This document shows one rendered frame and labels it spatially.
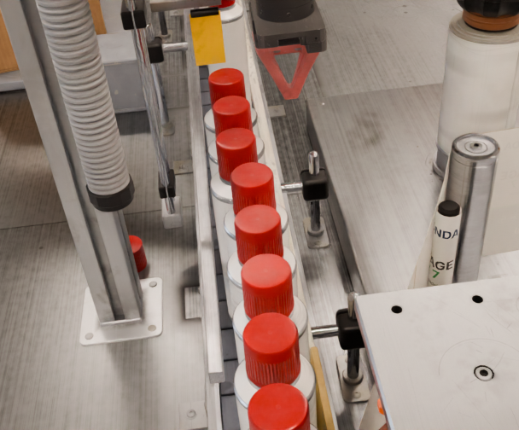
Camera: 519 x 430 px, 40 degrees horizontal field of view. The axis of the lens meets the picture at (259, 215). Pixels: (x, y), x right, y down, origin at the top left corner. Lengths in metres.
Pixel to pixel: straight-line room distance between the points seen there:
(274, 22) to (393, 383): 0.46
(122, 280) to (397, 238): 0.30
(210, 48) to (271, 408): 0.43
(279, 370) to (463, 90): 0.46
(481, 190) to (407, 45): 0.69
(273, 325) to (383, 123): 0.58
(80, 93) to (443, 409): 0.30
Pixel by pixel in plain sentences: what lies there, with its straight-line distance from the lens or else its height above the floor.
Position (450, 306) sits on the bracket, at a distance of 0.36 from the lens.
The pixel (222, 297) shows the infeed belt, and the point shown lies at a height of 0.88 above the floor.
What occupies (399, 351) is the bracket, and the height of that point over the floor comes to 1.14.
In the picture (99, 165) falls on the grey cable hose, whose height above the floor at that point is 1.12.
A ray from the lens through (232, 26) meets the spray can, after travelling 0.89.
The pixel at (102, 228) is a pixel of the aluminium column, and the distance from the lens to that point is 0.70.
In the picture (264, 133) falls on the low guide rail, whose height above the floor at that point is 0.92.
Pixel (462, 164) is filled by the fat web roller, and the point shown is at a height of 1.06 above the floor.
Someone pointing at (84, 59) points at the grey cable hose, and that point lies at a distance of 0.48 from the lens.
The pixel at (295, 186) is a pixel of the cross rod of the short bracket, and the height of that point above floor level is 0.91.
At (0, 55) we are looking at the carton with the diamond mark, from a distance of 1.28.
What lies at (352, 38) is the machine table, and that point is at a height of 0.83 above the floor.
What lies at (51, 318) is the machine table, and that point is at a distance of 0.83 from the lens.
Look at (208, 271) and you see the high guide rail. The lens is 0.64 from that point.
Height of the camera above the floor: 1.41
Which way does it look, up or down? 40 degrees down
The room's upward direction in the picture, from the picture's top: 5 degrees counter-clockwise
